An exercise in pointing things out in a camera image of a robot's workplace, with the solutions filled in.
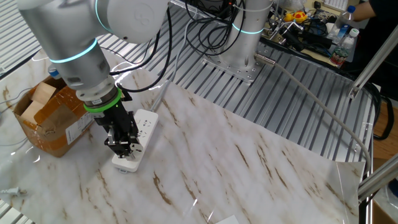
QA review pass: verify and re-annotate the grey power strip cable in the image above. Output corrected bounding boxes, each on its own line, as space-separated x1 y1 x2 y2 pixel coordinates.
149 7 200 112

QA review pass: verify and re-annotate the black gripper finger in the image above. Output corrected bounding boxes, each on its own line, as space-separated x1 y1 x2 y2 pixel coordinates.
104 129 136 160
129 123 144 153

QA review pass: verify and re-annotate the glossy marble pattern mat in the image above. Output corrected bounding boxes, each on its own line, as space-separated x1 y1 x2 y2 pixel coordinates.
0 46 366 224

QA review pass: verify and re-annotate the person in black shirt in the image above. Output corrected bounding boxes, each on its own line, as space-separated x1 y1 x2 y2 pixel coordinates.
351 0 398 78

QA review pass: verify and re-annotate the bare bystander forearm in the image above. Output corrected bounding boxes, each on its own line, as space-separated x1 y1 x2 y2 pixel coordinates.
351 1 374 22

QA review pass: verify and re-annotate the clear bottle blue cap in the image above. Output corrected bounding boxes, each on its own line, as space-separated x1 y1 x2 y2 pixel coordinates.
326 5 357 44

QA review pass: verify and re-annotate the clear bottle white cap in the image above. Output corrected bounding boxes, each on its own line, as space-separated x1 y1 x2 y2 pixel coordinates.
330 27 361 68

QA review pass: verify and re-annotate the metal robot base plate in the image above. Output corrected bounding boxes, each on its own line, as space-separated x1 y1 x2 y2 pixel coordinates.
201 52 268 84

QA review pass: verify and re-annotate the white two-pin plug cord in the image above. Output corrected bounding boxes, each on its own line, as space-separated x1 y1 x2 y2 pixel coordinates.
0 186 28 197

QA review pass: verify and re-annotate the white four-socket power strip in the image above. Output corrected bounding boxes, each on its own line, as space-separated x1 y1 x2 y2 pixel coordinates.
111 108 159 174

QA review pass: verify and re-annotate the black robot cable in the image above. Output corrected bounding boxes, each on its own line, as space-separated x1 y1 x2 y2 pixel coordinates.
115 7 174 94
108 29 162 76

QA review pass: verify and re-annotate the thick black cable loop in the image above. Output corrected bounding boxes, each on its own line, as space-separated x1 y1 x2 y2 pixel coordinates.
363 82 395 141

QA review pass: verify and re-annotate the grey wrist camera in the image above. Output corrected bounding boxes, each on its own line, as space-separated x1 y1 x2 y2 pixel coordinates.
47 63 63 80

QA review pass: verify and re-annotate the grey robot conduit hose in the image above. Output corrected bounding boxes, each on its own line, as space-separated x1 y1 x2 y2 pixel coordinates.
254 53 373 175

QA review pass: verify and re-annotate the taped brown cardboard box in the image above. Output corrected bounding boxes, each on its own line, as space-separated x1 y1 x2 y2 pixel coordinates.
12 76 96 158

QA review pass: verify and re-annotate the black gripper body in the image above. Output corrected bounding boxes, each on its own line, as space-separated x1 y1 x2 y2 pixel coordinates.
93 104 139 138

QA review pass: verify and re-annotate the aluminium frame bar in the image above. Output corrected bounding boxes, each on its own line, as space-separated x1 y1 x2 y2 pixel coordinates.
357 154 398 203
348 26 398 100

